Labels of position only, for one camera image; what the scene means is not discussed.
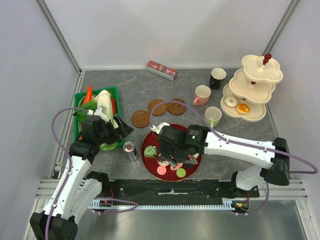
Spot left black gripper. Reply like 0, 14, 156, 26
95, 114, 133, 146

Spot metal tongs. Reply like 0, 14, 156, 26
155, 153, 198, 165

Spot white ring donut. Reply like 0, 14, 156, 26
224, 96, 238, 109

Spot orange glazed donut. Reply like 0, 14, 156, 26
236, 103, 250, 115

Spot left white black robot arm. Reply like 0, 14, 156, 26
29, 113, 134, 240

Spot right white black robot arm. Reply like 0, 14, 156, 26
150, 122, 290, 199

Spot pink swirl cake lower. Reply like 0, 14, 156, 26
170, 163, 183, 171

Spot dark red round tray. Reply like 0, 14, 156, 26
141, 123, 202, 182

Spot pink macaron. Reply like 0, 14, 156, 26
156, 165, 167, 176

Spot energy drink can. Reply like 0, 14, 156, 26
123, 141, 138, 162

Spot green swirl cake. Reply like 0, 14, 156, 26
143, 145, 157, 158

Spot brown coaster left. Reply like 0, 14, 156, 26
131, 110, 150, 128

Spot brown coaster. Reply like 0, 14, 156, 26
131, 110, 150, 128
148, 99, 168, 116
167, 102, 187, 116

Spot green macaron lower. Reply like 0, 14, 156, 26
176, 168, 186, 178

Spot black sandwich cookie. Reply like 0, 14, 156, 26
183, 163, 196, 169

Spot white cream cake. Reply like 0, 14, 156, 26
192, 153, 200, 159

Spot green plastic basket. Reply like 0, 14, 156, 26
73, 86, 124, 151

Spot toy napa cabbage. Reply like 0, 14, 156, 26
84, 89, 121, 151

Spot brown coaster middle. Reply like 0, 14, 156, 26
148, 99, 168, 116

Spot brown coaster right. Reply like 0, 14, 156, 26
167, 102, 187, 116

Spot toy orange carrot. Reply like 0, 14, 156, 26
83, 86, 93, 104

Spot green mug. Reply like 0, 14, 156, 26
204, 106, 222, 128

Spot pink mug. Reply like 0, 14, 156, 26
193, 85, 211, 107

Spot red snack box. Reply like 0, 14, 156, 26
146, 60, 178, 82

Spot black mug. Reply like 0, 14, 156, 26
209, 68, 227, 90

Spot cream three tier stand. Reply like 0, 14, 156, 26
220, 53, 284, 122

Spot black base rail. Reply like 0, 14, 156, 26
100, 179, 260, 199

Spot white cable duct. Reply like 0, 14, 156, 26
87, 198, 249, 212

